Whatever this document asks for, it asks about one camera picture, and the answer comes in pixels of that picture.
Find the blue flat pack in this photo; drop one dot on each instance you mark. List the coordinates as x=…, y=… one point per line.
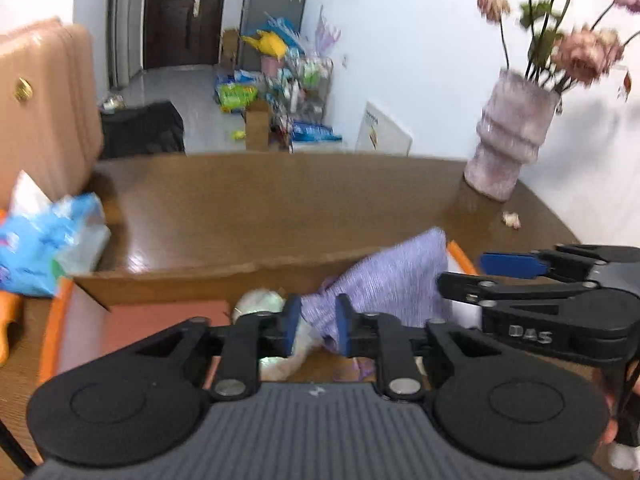
x=315, y=132

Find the green snack pack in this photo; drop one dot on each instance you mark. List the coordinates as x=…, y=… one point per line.
x=237, y=97

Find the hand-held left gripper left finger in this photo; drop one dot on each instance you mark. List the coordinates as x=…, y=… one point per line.
x=291, y=325

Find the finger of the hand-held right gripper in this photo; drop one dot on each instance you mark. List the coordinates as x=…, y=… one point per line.
x=500, y=292
x=510, y=265

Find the dark brown entrance door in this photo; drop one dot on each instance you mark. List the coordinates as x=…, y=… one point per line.
x=175, y=15

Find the blue plastic bag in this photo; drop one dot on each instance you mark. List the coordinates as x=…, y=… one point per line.
x=287, y=27

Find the orange plastic tool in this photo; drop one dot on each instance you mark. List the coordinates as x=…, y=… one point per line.
x=9, y=325

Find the purple knit cloth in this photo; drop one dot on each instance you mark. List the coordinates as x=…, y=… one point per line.
x=390, y=280

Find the pink hard-shell suitcase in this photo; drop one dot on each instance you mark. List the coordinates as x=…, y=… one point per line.
x=45, y=110

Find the small brown carton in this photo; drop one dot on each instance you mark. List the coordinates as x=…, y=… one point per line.
x=257, y=127

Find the white board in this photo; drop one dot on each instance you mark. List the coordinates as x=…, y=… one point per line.
x=382, y=130

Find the dried pink rose bouquet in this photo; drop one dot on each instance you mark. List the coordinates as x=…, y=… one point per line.
x=580, y=52

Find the person's right hand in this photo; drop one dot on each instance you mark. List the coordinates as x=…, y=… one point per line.
x=611, y=427

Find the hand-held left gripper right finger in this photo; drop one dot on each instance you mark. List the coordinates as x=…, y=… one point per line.
x=344, y=325

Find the fallen rose petal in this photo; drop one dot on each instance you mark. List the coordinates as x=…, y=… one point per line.
x=511, y=220

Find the yellow plastic toy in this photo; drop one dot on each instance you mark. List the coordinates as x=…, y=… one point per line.
x=267, y=44

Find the grey side door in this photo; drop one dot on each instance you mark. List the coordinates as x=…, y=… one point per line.
x=125, y=20

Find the pink textured vase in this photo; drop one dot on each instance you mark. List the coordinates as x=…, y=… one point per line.
x=510, y=135

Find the white soft cloth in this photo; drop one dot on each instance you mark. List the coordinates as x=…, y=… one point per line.
x=260, y=302

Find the cardboard box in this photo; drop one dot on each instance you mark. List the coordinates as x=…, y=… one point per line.
x=200, y=280

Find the blue tissue pack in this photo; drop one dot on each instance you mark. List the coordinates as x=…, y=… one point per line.
x=50, y=240

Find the black bag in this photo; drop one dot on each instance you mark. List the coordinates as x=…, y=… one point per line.
x=142, y=130

